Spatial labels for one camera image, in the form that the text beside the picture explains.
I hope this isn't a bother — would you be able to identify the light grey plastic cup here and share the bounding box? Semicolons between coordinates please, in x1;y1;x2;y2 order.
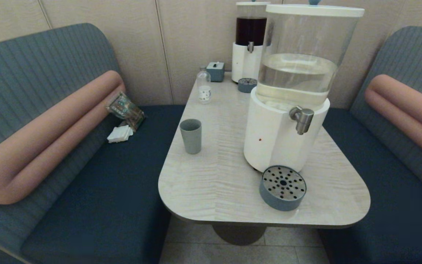
179;119;202;155

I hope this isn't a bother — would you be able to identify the large steel dispenser tap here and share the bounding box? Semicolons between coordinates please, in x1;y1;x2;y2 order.
289;106;315;135

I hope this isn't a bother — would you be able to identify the small clear glass bottle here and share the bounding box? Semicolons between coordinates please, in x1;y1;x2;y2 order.
196;66;211;105

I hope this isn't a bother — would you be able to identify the large clear water dispenser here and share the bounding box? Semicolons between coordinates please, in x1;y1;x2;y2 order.
243;4;365;173

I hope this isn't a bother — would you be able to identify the small blue perforated drip tray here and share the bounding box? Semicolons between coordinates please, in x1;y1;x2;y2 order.
238;78;258;94

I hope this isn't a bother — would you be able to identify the blue tissue box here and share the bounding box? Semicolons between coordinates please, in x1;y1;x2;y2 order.
207;62;225;83

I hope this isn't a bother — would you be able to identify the dark drink dispenser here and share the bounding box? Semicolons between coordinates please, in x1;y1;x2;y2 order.
232;1;272;84

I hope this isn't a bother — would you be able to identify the clear plastic snack packet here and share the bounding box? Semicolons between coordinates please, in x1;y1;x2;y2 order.
105;92;146;132

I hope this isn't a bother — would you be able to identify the white folded napkin stack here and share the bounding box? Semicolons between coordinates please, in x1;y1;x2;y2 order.
106;126;133;144

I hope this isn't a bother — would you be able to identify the large blue perforated drip tray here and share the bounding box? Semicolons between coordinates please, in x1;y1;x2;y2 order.
259;165;307;212

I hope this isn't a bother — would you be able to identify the pink bolster cushion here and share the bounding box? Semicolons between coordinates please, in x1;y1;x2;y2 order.
0;70;125;205
365;74;422;167

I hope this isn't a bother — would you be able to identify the blue ribbed booth bench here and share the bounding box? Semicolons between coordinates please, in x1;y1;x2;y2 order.
319;26;422;264
0;23;186;264

